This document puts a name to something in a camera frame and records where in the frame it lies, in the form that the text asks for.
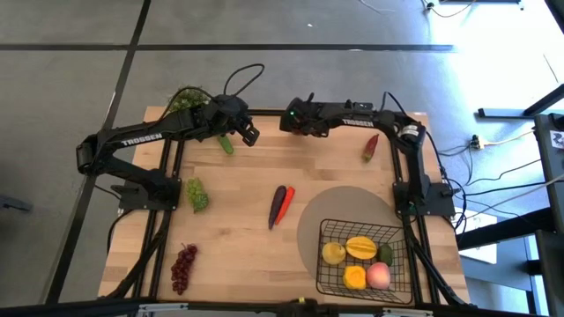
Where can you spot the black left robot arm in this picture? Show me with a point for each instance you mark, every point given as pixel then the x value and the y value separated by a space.
pixel 141 138

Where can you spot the black stand leg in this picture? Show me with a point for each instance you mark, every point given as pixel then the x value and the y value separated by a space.
pixel 506 113

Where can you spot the orange carrot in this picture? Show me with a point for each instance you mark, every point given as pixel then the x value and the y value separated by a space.
pixel 285 204

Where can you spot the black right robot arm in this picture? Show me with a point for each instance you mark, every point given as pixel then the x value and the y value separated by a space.
pixel 361 122

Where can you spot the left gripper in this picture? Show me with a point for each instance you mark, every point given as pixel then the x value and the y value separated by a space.
pixel 222 114

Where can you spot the grey round mat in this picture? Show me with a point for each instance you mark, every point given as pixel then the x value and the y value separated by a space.
pixel 335 207

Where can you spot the green avocado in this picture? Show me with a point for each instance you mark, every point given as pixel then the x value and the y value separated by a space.
pixel 385 254

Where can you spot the pink peach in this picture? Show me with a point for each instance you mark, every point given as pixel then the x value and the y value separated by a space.
pixel 378 276

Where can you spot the red green chili pepper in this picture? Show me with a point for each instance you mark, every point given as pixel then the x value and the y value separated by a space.
pixel 370 149

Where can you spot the grey floor object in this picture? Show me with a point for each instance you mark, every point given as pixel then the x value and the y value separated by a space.
pixel 13 203

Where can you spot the green grape bunch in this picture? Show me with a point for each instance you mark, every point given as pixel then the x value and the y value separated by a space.
pixel 197 196

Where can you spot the yellow bell pepper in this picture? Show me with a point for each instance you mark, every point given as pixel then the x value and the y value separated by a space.
pixel 354 277

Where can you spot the white printed marker tag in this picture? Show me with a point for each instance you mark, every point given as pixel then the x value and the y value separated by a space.
pixel 557 139

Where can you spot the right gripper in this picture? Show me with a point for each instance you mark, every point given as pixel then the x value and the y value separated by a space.
pixel 304 115

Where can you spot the green cucumber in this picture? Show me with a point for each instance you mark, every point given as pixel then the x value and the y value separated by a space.
pixel 226 145

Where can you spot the small green potted plant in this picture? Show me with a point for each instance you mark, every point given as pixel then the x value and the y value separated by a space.
pixel 187 99

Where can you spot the black bracket bar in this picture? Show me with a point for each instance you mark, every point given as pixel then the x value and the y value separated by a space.
pixel 361 105

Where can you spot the black silver crossbeam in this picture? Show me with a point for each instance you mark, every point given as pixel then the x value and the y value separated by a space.
pixel 66 308

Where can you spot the dark red grape bunch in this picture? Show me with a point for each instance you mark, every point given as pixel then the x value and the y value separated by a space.
pixel 183 270

